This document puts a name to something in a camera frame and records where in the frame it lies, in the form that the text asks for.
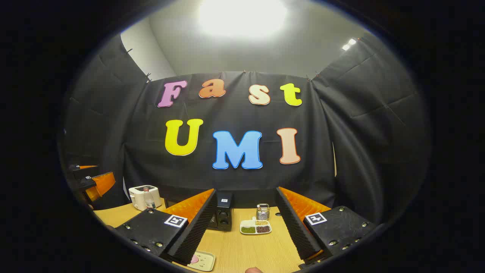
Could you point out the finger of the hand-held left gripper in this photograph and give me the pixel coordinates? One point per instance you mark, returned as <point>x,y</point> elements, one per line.
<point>100,184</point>
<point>81,170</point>

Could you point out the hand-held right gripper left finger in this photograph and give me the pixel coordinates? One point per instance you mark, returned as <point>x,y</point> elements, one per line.
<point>197,227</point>

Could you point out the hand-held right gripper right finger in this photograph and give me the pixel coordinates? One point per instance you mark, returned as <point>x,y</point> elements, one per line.
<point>293,227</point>

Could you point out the pink round food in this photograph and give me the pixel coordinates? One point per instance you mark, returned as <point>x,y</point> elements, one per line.
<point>194,259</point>

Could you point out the cream food tray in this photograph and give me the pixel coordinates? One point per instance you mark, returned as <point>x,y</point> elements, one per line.
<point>206,261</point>

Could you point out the metal mesh jar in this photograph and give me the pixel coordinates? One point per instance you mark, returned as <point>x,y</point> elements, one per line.
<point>263,211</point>

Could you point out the white divided dish of beans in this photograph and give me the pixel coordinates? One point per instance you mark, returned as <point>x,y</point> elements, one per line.
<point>255,226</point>

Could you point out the white toaster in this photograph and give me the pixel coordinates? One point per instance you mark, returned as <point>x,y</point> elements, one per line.
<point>138,195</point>

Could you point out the clear plastic bottle red label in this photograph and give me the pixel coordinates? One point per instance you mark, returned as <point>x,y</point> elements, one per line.
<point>149,199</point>

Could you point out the black backdrop cloth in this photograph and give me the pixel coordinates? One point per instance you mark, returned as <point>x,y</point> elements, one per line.
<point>235,113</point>

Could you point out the small ceiling light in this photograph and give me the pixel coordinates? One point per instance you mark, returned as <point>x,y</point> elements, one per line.
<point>349,44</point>

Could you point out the large ceiling light panel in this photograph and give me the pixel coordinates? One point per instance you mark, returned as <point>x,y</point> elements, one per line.
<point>242,15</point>

